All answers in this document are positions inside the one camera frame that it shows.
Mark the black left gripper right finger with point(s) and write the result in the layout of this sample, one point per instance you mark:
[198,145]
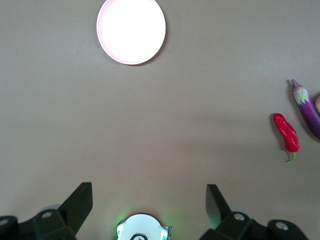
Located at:
[220,212]

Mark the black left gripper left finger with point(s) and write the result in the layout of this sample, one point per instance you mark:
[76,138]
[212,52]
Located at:
[72,212]

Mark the red chili pepper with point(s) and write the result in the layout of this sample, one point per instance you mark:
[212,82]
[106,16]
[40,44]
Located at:
[285,130]

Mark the long purple eggplant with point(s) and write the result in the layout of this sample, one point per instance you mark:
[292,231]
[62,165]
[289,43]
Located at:
[308,110]

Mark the yellow pink peach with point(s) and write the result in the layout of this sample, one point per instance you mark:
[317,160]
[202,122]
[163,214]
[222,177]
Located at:
[318,103]

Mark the brown table cloth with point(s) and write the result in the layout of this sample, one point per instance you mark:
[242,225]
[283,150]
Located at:
[150,125]

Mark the pink round plate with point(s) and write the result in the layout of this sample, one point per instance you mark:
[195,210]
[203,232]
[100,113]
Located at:
[131,30]

